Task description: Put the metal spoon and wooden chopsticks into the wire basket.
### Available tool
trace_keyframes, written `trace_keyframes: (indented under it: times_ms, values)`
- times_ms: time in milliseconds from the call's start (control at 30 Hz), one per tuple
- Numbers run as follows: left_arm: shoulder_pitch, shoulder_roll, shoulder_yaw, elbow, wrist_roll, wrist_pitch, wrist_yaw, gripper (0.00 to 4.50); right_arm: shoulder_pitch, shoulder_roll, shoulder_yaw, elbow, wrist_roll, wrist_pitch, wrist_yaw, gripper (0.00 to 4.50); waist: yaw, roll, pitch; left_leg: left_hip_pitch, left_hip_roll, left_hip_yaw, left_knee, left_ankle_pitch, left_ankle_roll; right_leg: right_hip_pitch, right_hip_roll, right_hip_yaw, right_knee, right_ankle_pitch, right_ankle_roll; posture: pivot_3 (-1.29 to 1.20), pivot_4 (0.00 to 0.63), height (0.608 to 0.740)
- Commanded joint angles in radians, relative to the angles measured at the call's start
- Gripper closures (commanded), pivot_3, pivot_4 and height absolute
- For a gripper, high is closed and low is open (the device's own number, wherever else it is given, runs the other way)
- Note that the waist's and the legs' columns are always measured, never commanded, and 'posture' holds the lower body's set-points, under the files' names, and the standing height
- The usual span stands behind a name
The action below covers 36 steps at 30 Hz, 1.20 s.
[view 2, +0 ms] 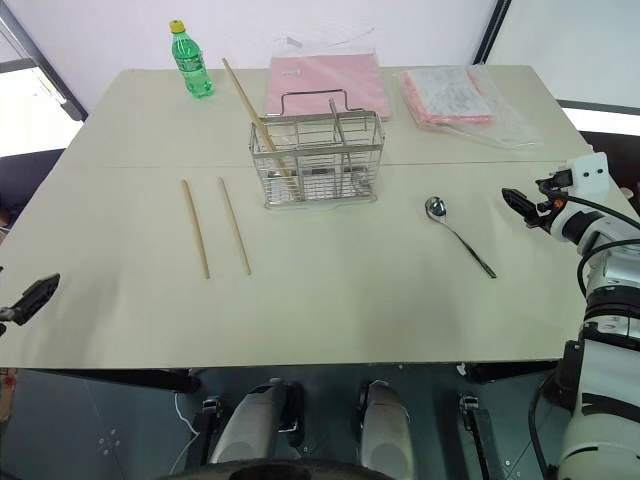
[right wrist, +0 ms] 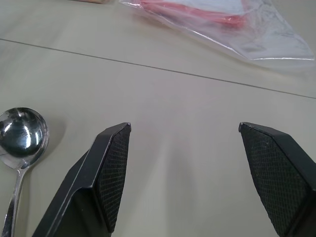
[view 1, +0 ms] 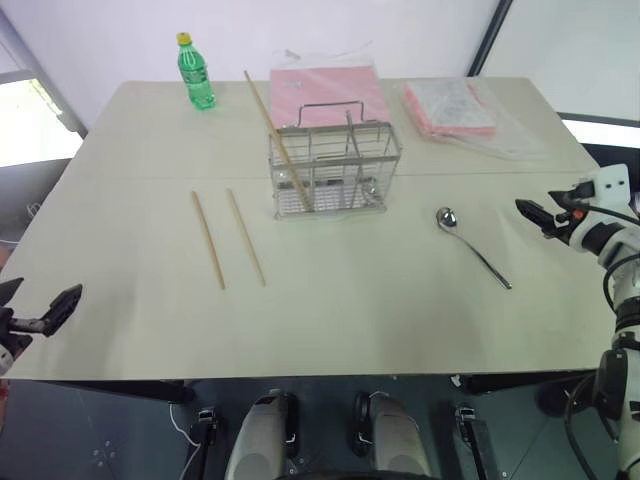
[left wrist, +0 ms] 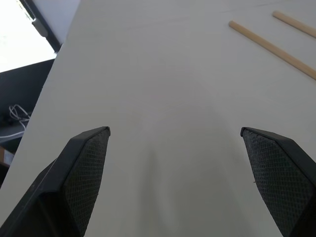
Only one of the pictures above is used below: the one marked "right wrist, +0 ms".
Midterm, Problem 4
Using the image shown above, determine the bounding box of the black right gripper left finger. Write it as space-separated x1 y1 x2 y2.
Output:
31 122 132 237

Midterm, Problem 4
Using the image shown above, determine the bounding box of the brown wooden object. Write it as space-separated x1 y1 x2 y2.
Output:
71 0 111 5

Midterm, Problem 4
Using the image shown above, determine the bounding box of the clear plastic zip bag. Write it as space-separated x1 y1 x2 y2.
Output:
118 0 315 61

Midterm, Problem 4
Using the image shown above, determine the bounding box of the red item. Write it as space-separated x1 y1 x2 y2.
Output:
139 0 246 29

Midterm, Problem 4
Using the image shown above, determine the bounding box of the shiny metal spoon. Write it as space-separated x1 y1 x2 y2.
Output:
0 107 50 237

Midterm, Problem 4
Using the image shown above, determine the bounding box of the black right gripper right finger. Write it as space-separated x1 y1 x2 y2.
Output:
238 121 316 237

